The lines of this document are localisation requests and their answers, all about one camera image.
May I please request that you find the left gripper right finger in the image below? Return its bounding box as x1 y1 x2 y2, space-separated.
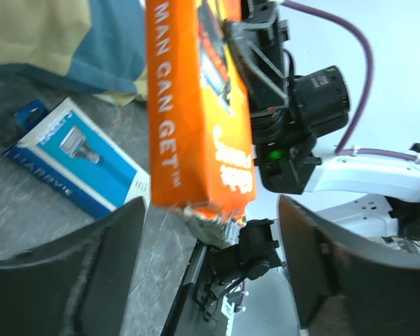
278 195 420 335

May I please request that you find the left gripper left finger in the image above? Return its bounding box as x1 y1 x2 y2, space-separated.
0 197 146 335

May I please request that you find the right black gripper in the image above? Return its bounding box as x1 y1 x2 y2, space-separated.
223 1 294 144

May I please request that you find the orange Gillette Fusion box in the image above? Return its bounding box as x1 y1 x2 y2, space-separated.
146 1 256 220

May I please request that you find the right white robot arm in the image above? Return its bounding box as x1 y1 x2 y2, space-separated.
223 1 420 241

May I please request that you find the blue razor box right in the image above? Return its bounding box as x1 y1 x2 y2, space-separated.
5 98 151 220

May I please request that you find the blue beige checkered pillow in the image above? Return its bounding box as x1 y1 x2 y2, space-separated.
0 0 148 106

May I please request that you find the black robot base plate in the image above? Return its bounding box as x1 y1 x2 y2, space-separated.
162 219 283 336

